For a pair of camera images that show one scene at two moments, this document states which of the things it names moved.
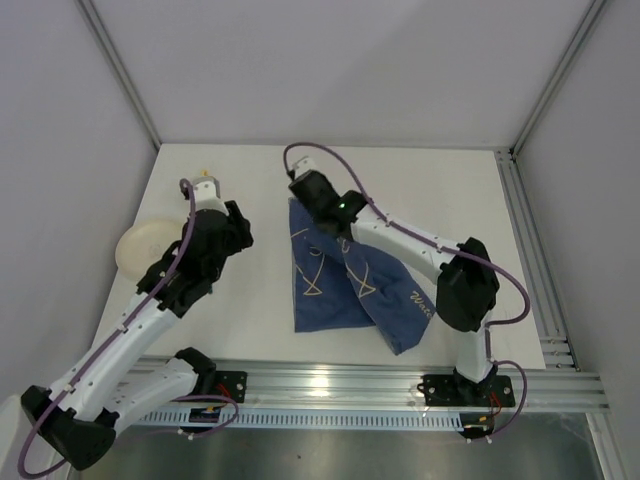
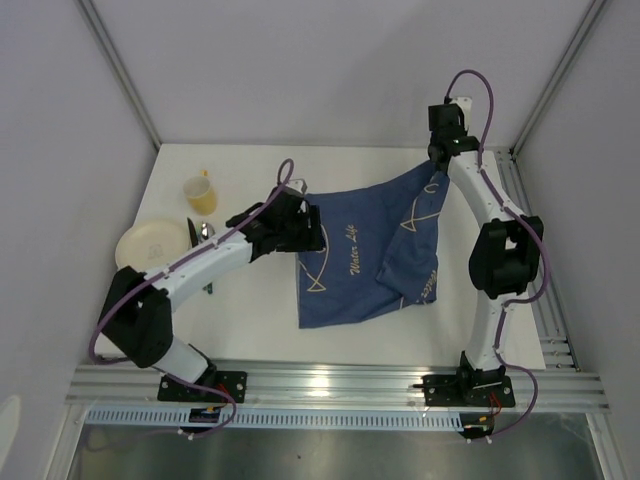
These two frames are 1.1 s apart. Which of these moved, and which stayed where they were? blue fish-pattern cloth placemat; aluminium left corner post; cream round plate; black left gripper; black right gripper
Moved: blue fish-pattern cloth placemat; black left gripper; black right gripper
Stayed: aluminium left corner post; cream round plate
